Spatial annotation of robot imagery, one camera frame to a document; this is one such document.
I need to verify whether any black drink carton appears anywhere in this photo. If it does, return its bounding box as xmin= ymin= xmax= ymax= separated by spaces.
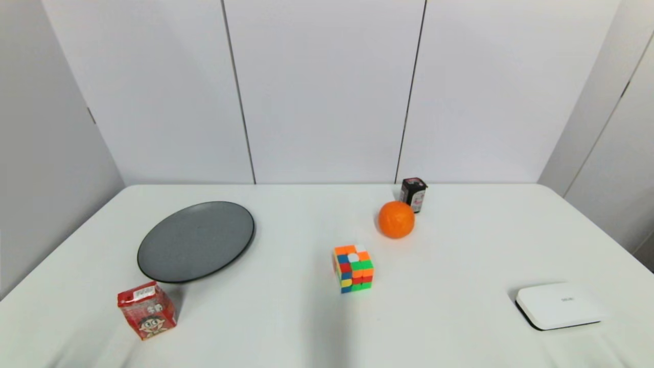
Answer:
xmin=400 ymin=177 xmax=428 ymax=214

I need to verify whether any flat white device box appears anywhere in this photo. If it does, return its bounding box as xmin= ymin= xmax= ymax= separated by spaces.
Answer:
xmin=515 ymin=283 xmax=602 ymax=331

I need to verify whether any red milk carton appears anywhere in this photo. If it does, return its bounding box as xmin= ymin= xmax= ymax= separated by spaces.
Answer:
xmin=117 ymin=281 xmax=178 ymax=341

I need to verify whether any orange fruit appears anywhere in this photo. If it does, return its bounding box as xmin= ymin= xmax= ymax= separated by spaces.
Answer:
xmin=378 ymin=201 xmax=415 ymax=239

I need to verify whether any multicoloured puzzle cube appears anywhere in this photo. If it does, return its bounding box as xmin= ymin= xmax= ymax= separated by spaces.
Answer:
xmin=334 ymin=244 xmax=375 ymax=294

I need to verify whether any dark grey round plate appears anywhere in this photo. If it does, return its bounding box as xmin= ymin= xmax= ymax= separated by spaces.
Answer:
xmin=137 ymin=201 xmax=255 ymax=283

